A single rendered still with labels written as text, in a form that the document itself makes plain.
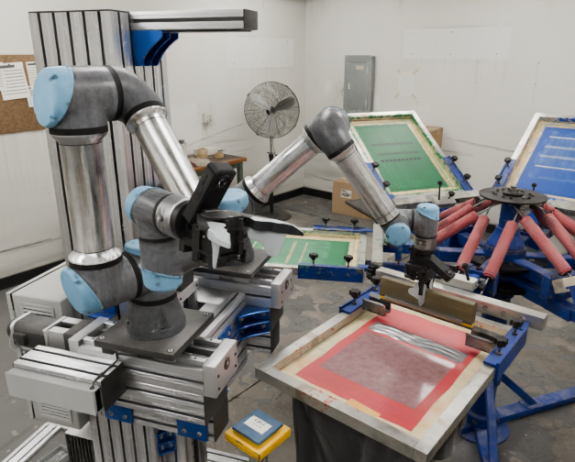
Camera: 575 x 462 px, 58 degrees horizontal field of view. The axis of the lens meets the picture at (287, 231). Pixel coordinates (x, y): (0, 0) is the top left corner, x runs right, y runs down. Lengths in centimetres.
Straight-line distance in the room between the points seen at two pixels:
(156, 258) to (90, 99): 36
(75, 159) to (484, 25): 535
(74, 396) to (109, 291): 30
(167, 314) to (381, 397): 70
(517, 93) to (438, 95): 86
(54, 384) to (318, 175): 619
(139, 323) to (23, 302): 54
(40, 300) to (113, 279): 54
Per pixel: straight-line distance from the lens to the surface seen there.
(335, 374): 172
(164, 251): 96
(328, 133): 159
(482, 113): 611
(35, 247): 511
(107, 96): 114
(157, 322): 132
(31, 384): 147
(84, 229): 118
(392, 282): 194
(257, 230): 83
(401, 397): 165
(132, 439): 188
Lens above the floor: 192
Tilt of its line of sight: 19 degrees down
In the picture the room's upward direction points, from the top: straight up
